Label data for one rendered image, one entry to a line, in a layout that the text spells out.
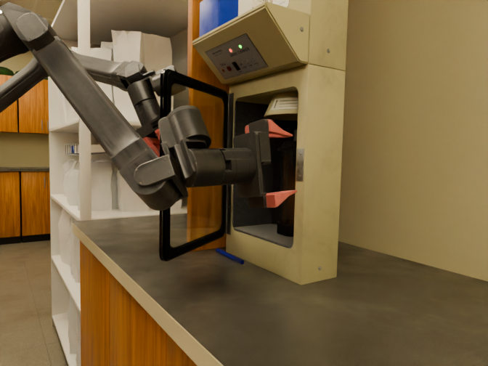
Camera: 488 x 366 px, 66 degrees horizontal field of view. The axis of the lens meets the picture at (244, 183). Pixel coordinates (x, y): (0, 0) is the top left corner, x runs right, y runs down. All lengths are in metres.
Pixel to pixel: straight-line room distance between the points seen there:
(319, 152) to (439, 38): 0.50
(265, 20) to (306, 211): 0.40
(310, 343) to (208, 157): 0.32
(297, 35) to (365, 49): 0.52
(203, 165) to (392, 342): 0.39
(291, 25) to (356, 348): 0.59
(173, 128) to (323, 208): 0.41
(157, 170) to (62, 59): 0.30
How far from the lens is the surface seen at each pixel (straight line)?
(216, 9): 0.97
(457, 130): 1.11
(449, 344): 0.70
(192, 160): 0.54
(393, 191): 1.20
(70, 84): 0.71
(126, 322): 1.09
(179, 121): 0.59
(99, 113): 0.65
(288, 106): 0.91
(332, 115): 0.87
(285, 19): 0.81
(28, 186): 5.64
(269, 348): 0.60
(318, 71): 0.85
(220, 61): 1.00
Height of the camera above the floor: 1.22
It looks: 4 degrees down
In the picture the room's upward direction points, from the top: 1 degrees clockwise
